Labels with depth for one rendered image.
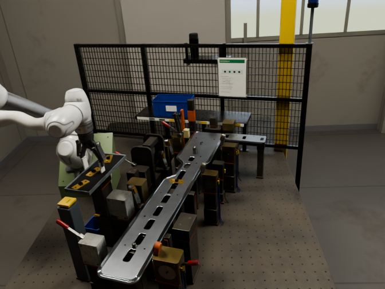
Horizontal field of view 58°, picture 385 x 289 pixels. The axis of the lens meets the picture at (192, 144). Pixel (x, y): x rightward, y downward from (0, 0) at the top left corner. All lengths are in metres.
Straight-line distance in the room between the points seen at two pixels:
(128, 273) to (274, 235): 0.91
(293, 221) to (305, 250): 0.23
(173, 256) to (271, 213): 0.94
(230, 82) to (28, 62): 3.04
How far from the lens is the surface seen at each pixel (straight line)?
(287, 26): 2.61
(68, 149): 2.28
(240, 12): 4.38
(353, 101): 4.99
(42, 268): 2.10
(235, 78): 2.70
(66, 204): 1.67
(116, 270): 1.51
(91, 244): 1.57
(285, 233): 2.09
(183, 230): 1.59
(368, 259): 3.10
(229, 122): 2.50
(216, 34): 4.37
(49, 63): 4.93
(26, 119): 1.73
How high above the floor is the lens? 2.06
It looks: 27 degrees down
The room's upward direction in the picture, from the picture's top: 4 degrees counter-clockwise
